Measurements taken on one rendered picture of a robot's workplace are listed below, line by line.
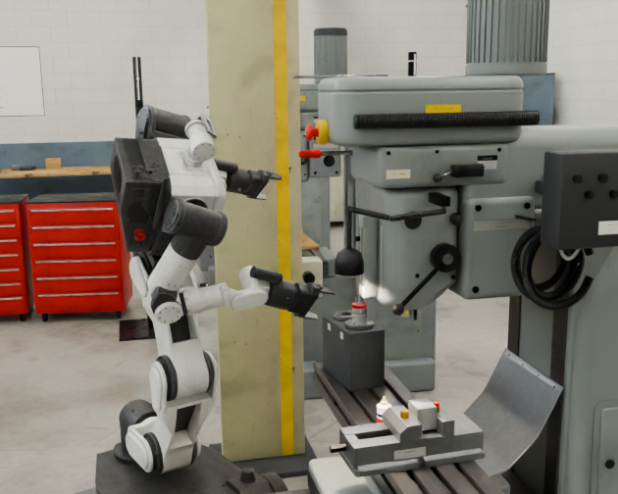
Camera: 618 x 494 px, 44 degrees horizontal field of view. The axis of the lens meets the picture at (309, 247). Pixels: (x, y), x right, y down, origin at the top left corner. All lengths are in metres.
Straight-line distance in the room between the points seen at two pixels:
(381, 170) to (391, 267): 0.25
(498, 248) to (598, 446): 0.59
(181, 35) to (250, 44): 7.30
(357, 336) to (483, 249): 0.60
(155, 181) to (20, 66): 8.85
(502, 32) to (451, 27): 9.85
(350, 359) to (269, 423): 1.63
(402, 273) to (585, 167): 0.50
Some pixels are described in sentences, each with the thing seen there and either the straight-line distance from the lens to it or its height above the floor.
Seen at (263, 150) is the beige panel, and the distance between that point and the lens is 3.60.
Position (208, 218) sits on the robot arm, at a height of 1.53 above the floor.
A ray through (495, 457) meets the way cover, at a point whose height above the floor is 0.89.
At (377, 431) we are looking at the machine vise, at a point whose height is 1.01.
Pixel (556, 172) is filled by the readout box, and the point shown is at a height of 1.68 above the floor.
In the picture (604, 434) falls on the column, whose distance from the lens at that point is 2.17.
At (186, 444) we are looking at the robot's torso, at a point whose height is 0.73.
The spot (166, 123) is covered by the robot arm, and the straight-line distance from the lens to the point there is 2.36.
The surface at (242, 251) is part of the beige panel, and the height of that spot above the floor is 1.11.
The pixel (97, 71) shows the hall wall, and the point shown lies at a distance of 10.83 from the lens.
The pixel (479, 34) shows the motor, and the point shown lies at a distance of 1.98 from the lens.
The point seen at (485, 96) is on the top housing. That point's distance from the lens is 1.88.
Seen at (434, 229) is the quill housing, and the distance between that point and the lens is 1.89.
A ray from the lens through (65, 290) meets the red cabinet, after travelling 6.55.
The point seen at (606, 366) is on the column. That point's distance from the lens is 2.11.
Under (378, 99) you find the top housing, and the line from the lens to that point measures 1.78.
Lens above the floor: 1.86
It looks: 12 degrees down
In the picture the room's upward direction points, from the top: 1 degrees counter-clockwise
